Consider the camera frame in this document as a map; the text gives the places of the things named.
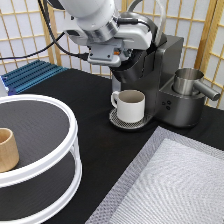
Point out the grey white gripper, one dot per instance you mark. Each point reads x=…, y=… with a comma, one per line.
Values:
x=113, y=42

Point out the grey pod coffee machine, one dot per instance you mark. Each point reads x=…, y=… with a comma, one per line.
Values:
x=152, y=72

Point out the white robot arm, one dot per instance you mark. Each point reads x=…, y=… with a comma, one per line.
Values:
x=98, y=25

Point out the white ceramic mug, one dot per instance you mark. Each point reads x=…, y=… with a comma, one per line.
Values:
x=130, y=105

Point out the stainless steel milk pitcher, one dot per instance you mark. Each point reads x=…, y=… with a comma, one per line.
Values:
x=189, y=81

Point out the wooden shoji folding screen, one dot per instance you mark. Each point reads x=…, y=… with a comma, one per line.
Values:
x=24, y=36

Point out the blue ridged tray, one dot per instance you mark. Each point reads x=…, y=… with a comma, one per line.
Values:
x=27, y=76

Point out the grey woven placemat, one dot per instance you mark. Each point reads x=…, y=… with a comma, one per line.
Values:
x=172, y=180

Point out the white two-tier round shelf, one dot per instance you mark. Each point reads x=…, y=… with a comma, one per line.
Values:
x=49, y=170

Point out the light wooden cup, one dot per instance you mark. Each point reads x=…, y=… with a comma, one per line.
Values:
x=9, y=155

